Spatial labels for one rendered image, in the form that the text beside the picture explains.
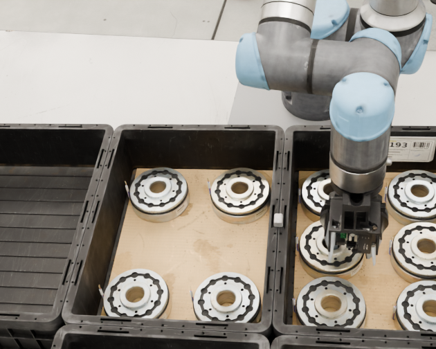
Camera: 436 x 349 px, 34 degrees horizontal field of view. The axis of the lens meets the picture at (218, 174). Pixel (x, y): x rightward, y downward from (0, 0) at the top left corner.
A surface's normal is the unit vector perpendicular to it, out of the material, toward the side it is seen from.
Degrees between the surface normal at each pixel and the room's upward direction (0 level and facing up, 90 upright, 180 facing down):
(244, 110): 3
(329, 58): 30
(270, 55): 37
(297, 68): 57
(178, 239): 0
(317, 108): 76
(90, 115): 0
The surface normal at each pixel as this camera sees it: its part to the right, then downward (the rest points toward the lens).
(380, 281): -0.10, -0.66
